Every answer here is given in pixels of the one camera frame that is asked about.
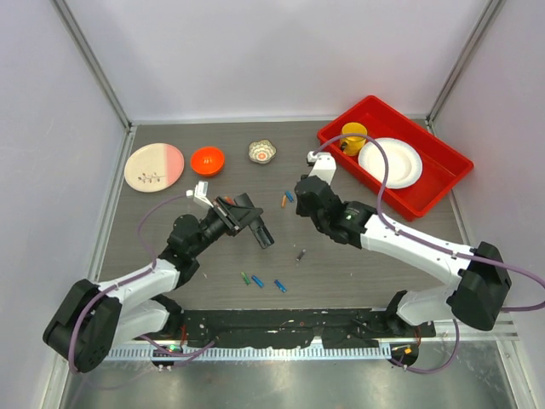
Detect dark grey battery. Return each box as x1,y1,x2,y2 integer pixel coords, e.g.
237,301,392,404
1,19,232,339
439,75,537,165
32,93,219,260
296,249,306,261

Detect blue battery lower right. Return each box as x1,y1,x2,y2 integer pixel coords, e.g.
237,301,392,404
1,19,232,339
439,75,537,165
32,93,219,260
274,279,287,293

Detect orange plastic bowl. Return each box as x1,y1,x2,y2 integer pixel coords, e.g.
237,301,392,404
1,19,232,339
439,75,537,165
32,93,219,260
190,147,225,177

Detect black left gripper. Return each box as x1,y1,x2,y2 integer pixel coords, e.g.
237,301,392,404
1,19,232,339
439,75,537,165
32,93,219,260
190,197,261,258

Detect white slotted cable duct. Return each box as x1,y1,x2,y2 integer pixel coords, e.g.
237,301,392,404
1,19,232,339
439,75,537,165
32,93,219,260
105,343,392,362

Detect yellow mug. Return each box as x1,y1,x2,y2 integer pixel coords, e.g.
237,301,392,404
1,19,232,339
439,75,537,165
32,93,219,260
339,122,368,157

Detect aluminium left frame post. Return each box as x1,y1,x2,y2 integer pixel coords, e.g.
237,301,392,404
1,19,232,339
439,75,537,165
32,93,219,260
49,0,132,129

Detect aluminium front frame rail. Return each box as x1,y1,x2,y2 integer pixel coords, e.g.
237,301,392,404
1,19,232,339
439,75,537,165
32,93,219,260
53,305,520,344

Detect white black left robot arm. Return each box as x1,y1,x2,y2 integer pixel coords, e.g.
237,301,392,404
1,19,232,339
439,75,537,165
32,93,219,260
43,193,273,373

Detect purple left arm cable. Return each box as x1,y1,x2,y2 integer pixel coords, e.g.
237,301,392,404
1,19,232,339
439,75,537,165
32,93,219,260
67,193,221,376

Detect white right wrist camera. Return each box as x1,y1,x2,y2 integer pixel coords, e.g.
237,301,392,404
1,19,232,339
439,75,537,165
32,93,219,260
307,151,336,185

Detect black remote control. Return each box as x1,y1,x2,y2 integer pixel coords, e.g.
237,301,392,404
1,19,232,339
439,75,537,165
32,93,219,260
250,221,274,249

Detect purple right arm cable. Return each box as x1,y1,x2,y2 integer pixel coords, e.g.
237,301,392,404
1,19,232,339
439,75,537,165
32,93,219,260
313,135,545,376

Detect aluminium frame post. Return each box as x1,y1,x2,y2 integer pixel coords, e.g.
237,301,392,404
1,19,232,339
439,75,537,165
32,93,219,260
49,0,132,129
426,0,506,126

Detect blue battery near green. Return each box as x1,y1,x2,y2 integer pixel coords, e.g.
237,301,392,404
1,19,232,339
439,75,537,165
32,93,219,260
251,275,264,288

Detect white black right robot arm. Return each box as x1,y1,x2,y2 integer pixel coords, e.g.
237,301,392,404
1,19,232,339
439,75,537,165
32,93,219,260
295,176,512,337

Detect aluminium right frame post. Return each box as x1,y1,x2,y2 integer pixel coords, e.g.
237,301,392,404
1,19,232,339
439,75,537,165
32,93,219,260
426,0,506,126

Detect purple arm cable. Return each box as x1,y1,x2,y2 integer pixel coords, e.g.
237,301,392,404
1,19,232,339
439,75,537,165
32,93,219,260
67,193,221,376
313,135,545,376

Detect white paper plate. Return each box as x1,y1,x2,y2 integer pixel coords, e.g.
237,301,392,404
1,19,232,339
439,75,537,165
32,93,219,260
358,137,423,189

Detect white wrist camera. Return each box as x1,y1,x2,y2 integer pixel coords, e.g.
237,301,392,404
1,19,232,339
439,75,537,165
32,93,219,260
186,181,213,209
307,151,336,185

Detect small patterned ceramic bowl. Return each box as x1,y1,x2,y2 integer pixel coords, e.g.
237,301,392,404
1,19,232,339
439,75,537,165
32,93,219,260
248,139,277,164

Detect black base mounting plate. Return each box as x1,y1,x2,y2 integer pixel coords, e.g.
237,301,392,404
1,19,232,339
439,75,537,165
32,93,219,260
147,308,436,349

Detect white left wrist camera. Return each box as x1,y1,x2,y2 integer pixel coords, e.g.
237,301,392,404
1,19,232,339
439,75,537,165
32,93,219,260
186,181,213,209

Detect pink cream floral plate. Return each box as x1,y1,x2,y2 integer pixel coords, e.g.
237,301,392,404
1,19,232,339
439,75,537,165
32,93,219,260
123,143,185,193

